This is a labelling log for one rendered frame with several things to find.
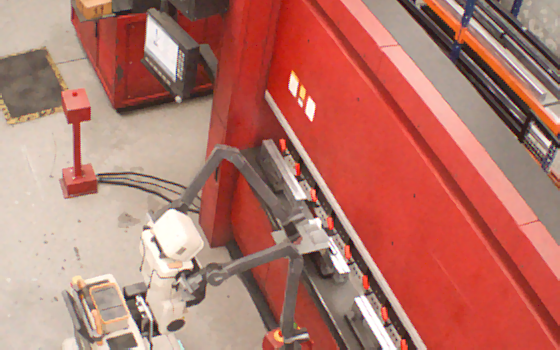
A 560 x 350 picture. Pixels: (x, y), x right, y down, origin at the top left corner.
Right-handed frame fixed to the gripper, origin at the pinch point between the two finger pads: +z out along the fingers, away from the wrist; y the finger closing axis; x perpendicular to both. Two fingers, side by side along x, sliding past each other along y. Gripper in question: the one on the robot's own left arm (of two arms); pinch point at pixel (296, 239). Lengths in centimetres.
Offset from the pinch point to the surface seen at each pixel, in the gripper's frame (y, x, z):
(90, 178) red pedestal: 159, 108, 45
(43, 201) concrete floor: 156, 145, 39
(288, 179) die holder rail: 47, -12, 13
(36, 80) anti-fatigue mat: 292, 128, 47
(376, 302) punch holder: -58, -19, -5
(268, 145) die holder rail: 77, -11, 13
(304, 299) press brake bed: -16.2, 12.6, 30.5
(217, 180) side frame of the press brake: 89, 26, 33
